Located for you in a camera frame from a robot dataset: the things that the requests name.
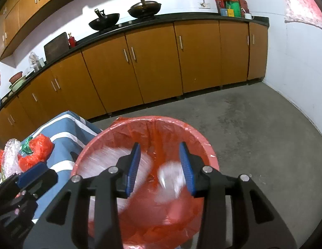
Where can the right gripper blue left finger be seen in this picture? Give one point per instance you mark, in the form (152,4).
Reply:
(132,168)

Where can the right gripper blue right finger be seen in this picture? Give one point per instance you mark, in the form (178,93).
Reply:
(187,164)

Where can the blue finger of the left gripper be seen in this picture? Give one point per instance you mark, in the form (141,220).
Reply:
(31,175)

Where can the clear bubble wrap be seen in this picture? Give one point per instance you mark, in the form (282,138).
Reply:
(10,159)

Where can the small clear plastic bag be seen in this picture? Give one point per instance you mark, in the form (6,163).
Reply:
(171,182)

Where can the small green plastic wrapper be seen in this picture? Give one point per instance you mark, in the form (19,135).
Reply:
(25,146)

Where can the red plastic trash basket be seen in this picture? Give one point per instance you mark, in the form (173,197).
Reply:
(143,222)

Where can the blue white striped tablecloth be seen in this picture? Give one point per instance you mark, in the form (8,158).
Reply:
(69,133)

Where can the green basin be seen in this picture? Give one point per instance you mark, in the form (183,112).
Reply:
(17,84)

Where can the lower wooden cabinets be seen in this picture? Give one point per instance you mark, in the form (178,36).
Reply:
(134,69)

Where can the wooden cabinets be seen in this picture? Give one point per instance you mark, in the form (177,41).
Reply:
(18,18)
(134,69)

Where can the red basin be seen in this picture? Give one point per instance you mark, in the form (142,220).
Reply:
(15,77)

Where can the clear jar with bag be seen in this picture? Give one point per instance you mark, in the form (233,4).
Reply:
(35,62)

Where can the dark cutting board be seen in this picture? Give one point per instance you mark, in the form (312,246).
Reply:
(56,47)

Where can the red bottle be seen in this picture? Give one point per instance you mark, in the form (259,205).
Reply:
(71,40)

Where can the black wok left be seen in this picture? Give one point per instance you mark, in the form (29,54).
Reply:
(103,21)

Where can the black wok with lid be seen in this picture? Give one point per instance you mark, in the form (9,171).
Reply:
(144,9)

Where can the white mug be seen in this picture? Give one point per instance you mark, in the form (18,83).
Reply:
(248,16)

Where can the red bag of groceries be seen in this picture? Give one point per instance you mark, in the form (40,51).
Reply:
(232,8)

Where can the upper wooden cabinets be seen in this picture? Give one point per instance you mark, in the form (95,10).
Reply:
(18,18)

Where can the pink floral window curtain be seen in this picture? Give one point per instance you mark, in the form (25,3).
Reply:
(303,11)

